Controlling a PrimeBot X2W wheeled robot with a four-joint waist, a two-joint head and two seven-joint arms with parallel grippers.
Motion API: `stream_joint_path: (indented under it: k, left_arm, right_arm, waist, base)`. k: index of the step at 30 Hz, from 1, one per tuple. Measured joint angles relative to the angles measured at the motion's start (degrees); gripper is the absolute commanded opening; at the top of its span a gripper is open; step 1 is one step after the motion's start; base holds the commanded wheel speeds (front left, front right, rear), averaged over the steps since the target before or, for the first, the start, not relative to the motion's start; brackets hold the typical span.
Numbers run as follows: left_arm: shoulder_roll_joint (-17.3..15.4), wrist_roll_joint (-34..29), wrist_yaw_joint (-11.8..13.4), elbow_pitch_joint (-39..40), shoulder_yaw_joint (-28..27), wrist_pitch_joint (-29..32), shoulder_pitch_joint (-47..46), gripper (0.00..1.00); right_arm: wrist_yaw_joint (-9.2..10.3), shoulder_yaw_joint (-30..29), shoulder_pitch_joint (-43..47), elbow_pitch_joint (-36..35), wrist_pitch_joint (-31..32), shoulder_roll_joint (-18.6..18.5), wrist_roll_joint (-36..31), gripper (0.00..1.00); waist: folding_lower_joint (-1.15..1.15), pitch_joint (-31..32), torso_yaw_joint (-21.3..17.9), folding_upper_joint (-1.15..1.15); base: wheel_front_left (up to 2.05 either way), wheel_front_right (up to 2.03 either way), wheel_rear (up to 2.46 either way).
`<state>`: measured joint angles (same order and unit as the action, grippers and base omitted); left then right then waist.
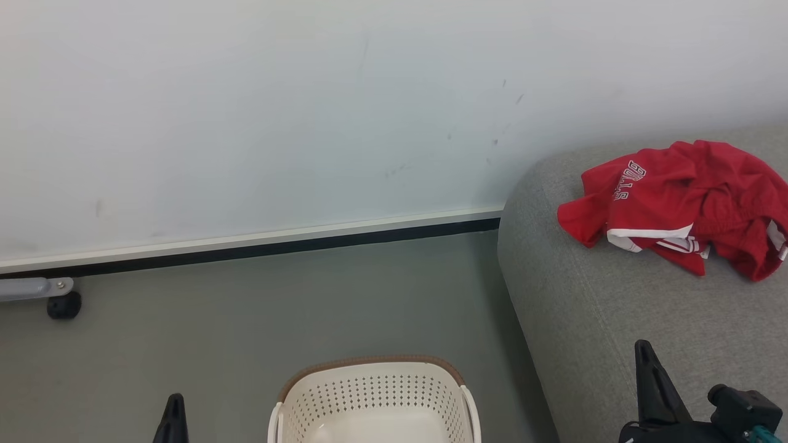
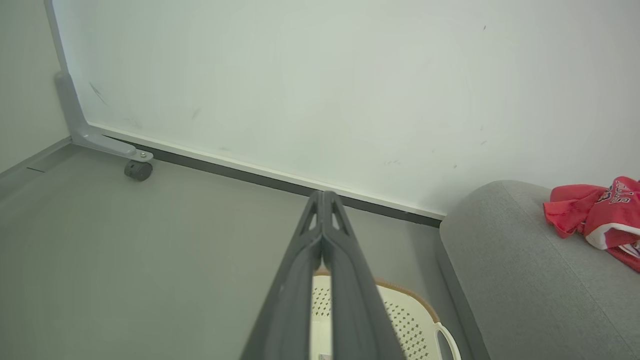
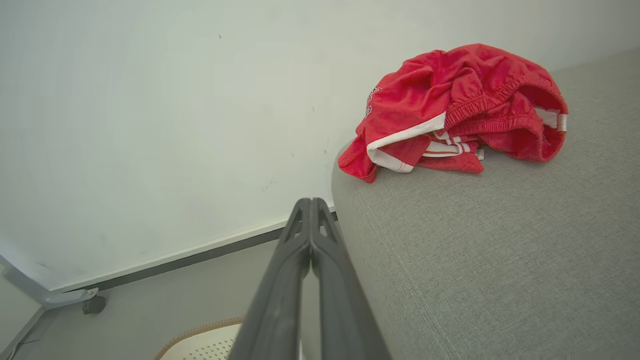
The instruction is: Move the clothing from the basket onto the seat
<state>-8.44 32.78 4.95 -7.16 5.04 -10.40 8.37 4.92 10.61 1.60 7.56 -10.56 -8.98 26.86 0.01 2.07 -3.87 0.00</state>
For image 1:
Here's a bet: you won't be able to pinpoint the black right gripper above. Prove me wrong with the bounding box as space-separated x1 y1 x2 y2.
619 340 730 443

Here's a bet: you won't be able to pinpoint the grey fabric sofa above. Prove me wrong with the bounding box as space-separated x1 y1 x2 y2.
497 123 788 443

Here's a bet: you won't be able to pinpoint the grey metal frame leg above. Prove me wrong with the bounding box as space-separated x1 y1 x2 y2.
0 277 74 302

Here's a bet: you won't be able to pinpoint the red shorts with white stripes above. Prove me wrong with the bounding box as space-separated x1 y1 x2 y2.
557 146 712 277

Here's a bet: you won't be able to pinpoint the white and black baseboard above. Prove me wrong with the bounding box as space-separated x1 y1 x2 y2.
0 208 504 279

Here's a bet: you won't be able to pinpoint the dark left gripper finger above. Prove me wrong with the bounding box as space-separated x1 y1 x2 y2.
153 394 189 443

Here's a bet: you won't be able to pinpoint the cream plastic laundry basket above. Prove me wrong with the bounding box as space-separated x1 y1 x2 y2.
268 355 482 443

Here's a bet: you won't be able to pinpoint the black caster wheel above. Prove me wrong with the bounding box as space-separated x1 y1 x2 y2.
47 291 82 320

